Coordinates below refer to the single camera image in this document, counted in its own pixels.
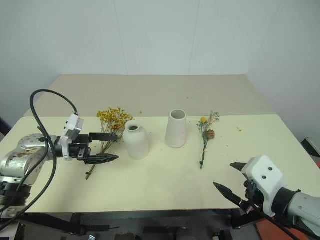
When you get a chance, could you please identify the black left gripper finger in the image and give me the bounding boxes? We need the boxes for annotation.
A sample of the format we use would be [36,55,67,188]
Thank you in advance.
[89,132,118,142]
[84,154,120,166]

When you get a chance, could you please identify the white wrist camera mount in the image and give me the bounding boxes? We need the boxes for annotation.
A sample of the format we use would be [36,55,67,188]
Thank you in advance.
[241,154,287,217]
[59,113,85,161]

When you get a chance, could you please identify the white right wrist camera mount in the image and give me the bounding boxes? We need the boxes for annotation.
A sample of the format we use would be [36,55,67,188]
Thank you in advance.
[241,154,287,217]

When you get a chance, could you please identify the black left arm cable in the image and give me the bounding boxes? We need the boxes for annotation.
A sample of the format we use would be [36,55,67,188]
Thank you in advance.
[0,89,80,221]

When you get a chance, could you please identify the dark object at wall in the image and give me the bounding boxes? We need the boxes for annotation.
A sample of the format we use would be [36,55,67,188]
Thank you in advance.
[0,115,12,141]

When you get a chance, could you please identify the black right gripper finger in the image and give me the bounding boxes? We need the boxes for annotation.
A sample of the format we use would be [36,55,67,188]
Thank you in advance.
[229,161,249,173]
[212,181,243,206]

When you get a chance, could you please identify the red and black object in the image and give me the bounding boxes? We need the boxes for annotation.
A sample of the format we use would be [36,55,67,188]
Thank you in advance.
[300,136,320,176]

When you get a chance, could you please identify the white tapered ceramic vase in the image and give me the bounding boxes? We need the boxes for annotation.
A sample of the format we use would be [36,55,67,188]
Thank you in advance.
[164,108,188,149]

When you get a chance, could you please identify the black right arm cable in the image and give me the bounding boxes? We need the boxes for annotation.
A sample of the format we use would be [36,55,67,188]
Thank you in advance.
[246,191,302,240]

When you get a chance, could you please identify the black frame under table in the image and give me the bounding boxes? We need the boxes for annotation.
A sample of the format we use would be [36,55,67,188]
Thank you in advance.
[17,208,263,240]

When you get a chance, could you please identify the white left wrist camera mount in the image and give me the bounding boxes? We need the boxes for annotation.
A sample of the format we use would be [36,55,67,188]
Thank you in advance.
[59,113,85,161]

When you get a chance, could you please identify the white bottle-shaped ceramic vase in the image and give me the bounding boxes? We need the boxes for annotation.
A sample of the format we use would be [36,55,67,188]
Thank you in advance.
[122,119,150,160]

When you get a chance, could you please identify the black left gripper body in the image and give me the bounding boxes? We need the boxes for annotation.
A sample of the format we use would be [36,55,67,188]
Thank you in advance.
[67,134,92,162]

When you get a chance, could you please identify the yellow dried flower bunch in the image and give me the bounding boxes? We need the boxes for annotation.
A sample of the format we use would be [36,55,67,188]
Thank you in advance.
[85,106,134,181]

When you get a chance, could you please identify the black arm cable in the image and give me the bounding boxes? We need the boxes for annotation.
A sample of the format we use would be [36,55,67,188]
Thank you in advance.
[246,191,302,240]
[0,89,80,221]

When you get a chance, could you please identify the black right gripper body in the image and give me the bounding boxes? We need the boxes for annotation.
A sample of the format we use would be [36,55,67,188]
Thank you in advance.
[238,180,266,215]

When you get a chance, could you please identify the mixed dried flower sprig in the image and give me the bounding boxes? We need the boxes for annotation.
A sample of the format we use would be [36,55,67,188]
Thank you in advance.
[195,110,221,170]

